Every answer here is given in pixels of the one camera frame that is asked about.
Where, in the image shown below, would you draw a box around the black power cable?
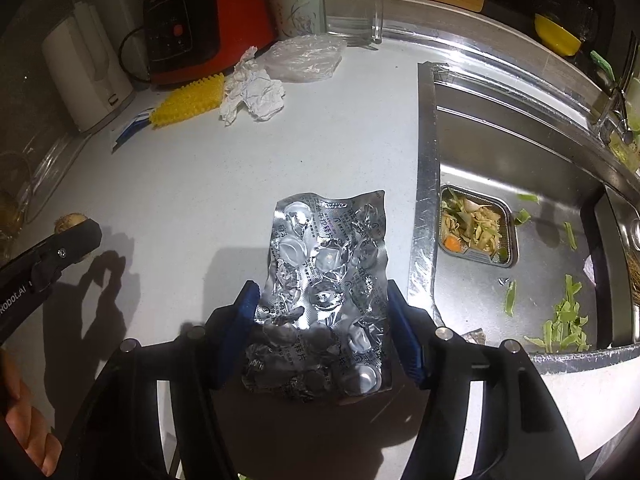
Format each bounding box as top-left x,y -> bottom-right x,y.
117,24 -> 151,85

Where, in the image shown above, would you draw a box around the red black blender base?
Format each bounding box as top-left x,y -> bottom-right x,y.
142,0 -> 277,86

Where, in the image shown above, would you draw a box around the white electric kettle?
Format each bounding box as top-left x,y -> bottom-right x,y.
41,2 -> 134,134

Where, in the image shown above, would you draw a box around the silver foil blister pack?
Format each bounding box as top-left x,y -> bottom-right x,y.
243,191 -> 392,401

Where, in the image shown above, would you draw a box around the steel faucet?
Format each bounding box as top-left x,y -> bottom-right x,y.
589,50 -> 634,145

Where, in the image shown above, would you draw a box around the metal tray with food scraps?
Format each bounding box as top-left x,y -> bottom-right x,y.
439,184 -> 518,268

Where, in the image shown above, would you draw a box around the person's left hand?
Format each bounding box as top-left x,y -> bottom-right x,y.
1,350 -> 62,477

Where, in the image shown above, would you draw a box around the yellow bristle scrub brush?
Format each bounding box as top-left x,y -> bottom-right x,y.
150,74 -> 224,128

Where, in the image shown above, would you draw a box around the stainless steel sink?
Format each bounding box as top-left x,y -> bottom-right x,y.
408,63 -> 639,374

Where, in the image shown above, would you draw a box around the glass jars cluster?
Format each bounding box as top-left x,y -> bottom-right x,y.
1,150 -> 34,264

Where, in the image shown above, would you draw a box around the blue white paper packet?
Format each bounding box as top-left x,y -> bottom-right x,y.
112,108 -> 153,153

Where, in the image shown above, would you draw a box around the clear glass mug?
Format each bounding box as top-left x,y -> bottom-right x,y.
323,0 -> 384,47

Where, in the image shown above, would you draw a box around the clear plastic bag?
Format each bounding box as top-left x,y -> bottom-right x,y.
258,35 -> 347,84

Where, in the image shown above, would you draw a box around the yellow bowl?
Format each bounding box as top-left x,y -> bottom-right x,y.
534,13 -> 582,58

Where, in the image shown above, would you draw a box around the green vegetable scraps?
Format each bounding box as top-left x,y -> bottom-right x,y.
504,194 -> 590,353

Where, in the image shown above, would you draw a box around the crumpled white paper tissue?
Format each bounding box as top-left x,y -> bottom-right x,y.
219,47 -> 285,127

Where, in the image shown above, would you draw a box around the white ceramic cup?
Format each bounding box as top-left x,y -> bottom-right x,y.
270,0 -> 326,40

